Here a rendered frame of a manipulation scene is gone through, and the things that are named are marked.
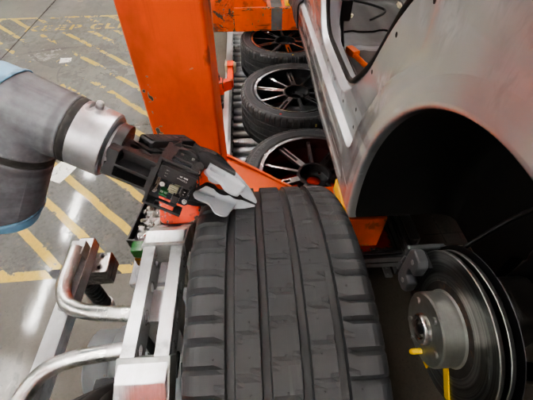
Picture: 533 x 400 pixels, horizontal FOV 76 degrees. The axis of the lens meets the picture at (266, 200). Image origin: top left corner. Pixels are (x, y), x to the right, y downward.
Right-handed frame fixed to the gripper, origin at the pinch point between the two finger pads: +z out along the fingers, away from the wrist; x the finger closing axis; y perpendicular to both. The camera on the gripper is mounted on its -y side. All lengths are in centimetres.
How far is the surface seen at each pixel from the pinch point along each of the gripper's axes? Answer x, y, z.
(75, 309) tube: -29.8, 2.9, -17.5
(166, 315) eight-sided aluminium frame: -14.5, 13.2, -5.1
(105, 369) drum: -39.0, 5.0, -9.2
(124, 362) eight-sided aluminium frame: -18.3, 18.5, -7.7
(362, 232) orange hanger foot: -16, -52, 52
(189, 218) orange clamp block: -11.5, -7.4, -6.3
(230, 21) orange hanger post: 23, -230, -24
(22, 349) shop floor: -137, -65, -43
